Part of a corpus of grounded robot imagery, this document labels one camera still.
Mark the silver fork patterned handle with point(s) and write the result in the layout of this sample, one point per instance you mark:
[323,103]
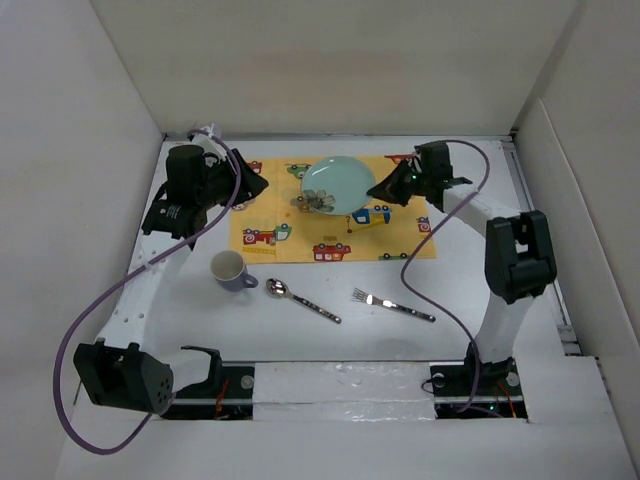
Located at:
[369,299]

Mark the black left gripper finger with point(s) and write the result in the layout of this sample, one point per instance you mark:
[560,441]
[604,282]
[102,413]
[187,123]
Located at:
[251,182]
[244,198]

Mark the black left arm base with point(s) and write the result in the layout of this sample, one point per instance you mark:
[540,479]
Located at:
[226,396]

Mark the purple ceramic mug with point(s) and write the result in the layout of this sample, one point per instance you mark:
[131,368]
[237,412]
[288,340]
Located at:
[229,269]

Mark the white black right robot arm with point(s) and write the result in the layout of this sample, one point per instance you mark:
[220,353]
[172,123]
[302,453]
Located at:
[519,261]

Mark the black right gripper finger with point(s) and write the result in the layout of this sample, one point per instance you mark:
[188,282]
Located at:
[401,180]
[398,194]

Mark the green floral ceramic plate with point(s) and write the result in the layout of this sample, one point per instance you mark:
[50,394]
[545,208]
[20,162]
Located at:
[337,185]

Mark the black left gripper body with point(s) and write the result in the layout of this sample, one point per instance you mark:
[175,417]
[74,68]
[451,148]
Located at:
[220,184]

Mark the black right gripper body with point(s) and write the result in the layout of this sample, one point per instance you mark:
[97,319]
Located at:
[425,175]

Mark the silver spoon patterned handle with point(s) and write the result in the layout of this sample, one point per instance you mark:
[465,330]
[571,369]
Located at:
[278,289]

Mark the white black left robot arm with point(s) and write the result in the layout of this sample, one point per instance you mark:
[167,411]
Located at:
[121,368]

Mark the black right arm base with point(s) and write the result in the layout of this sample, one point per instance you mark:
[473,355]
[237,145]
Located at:
[460,393]

